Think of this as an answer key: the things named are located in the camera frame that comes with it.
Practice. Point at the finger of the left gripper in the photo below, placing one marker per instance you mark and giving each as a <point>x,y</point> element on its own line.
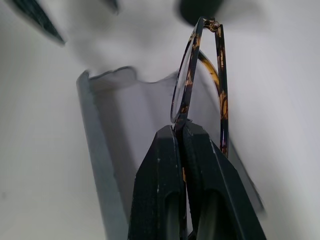
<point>113,3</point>
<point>42,20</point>

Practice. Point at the tortoiseshell eyeglasses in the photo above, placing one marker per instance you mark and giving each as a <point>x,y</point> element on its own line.
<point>222,75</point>

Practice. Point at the grey glasses case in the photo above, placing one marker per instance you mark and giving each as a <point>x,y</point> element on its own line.
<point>102,150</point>

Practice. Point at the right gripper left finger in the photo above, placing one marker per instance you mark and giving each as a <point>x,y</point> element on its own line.
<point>155,180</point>

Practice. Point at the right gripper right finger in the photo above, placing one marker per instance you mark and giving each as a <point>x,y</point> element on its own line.
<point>220,195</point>

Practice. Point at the black cup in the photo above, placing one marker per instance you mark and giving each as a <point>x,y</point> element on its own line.
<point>200,10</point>

